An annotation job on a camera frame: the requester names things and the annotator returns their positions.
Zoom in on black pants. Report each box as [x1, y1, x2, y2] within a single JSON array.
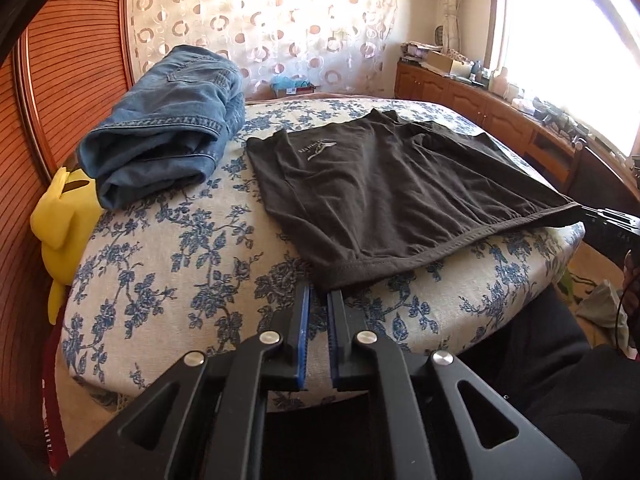
[[246, 110, 580, 290]]

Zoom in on wooden side cabinet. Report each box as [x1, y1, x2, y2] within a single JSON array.
[[394, 61, 639, 216]]

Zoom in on blue floral white bedsheet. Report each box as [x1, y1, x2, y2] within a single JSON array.
[[58, 98, 585, 406]]

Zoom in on cardboard box on cabinet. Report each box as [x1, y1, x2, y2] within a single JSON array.
[[425, 51, 473, 77]]

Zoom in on folded blue jeans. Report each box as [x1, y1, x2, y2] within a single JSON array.
[[76, 44, 245, 210]]

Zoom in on yellow plush toy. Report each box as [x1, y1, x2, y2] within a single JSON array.
[[29, 167, 103, 325]]

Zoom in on teal item on box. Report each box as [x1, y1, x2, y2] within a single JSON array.
[[270, 76, 317, 99]]

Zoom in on pink circle-pattern curtain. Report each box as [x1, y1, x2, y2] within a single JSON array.
[[128, 0, 397, 99]]

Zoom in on wooden slatted wardrobe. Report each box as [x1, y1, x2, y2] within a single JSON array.
[[1, 0, 134, 464]]

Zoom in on window with wooden frame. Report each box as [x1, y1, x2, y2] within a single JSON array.
[[497, 0, 639, 157]]

